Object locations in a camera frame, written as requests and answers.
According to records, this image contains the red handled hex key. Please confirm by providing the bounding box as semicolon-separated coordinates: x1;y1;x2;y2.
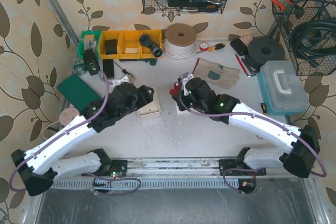
234;53;258;78

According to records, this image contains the black filament spool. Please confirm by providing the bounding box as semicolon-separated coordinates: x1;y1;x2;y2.
245;37;285;71

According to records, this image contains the yellow plastic bin trio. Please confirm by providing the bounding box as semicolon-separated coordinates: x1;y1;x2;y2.
98;29;163;60

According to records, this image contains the cream plastic tray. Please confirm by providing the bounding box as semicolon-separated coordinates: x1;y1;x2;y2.
137;93;161;120

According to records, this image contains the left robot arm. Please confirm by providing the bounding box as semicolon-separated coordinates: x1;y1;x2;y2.
11;82;154;196

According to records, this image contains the green plastic bin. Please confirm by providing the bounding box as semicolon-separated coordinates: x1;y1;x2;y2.
77;30;101;59

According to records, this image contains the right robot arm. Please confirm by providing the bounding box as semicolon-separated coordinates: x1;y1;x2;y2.
170;73;327;178

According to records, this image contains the small yellow screwdriver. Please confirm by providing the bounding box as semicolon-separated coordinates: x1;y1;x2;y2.
260;103;268;115

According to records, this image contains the black pouch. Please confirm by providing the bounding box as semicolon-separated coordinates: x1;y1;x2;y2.
230;38;248;56

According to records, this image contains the beige work glove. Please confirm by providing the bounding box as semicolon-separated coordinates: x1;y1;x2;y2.
193;58;240;89

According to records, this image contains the black pipe fitting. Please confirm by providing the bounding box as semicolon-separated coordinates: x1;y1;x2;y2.
139;34;163;58

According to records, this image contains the white cable spool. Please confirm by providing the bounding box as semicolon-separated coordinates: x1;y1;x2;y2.
164;23;196;60

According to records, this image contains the right wire basket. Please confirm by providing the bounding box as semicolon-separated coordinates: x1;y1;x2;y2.
272;0;335;76

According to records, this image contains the black green device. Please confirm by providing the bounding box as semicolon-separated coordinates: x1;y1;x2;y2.
83;49;100;76

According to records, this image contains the red tape roll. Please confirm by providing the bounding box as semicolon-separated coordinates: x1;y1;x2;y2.
199;42;208;51

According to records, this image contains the coiled black hose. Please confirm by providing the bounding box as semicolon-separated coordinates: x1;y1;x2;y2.
290;18;336;67

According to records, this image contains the black rectangular block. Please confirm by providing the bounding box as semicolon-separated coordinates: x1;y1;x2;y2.
102;59;114;79

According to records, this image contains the white peg board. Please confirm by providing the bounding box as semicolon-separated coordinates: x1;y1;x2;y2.
176;102;188;115

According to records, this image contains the yellow black screwdriver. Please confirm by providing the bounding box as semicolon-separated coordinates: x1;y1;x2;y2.
196;43;226;54

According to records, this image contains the clear teal storage box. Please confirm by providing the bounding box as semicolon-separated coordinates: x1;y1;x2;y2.
257;60;309;115

